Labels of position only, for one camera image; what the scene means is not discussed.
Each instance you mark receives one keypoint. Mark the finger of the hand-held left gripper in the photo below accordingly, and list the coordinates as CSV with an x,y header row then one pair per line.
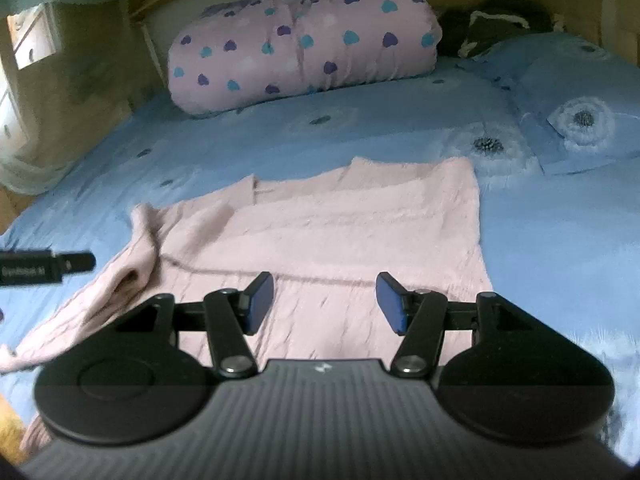
x,y
79,261

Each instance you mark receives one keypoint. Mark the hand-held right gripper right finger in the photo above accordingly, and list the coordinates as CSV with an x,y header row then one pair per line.
x,y
389,305

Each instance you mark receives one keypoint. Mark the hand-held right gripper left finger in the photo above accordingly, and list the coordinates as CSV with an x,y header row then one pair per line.
x,y
261,302

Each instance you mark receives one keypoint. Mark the pink knitted sweater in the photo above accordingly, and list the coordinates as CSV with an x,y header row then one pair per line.
x,y
320,230

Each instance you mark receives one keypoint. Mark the yellow cloth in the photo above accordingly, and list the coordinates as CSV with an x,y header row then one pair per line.
x,y
11,427

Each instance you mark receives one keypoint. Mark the blue floral bed sheet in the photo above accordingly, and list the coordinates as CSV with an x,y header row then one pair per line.
x,y
550,250

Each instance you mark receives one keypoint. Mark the blue floral pillow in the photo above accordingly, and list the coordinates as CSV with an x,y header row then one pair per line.
x,y
570,110

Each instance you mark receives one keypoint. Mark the pink heart-print rolled quilt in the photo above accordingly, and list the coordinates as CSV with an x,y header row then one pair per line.
x,y
305,40

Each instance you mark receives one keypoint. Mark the dark cloth with white trim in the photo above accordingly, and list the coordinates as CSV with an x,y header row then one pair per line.
x,y
492,22

